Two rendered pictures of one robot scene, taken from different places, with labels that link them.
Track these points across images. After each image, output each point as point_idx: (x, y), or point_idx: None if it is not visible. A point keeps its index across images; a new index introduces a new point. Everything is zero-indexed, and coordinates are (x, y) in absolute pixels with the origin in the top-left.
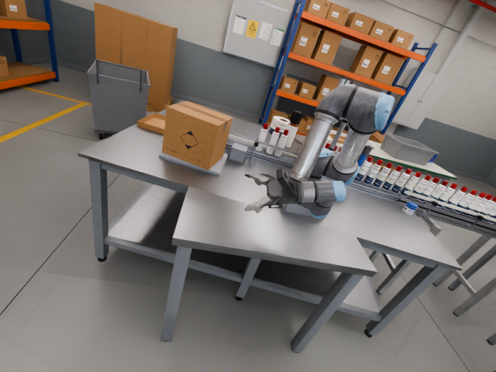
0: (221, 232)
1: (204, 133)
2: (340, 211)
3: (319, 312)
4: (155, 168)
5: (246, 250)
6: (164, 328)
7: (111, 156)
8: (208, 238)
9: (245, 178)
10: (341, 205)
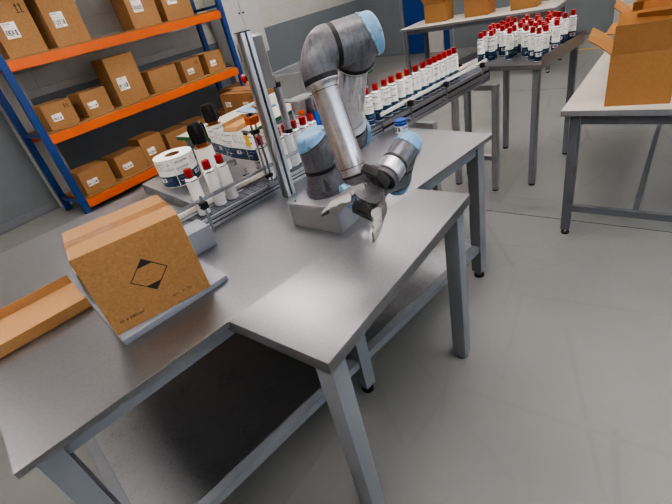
0: (345, 308)
1: (165, 243)
2: None
3: (456, 290)
4: (154, 356)
5: (389, 291)
6: (373, 495)
7: (68, 416)
8: (350, 324)
9: (254, 251)
10: None
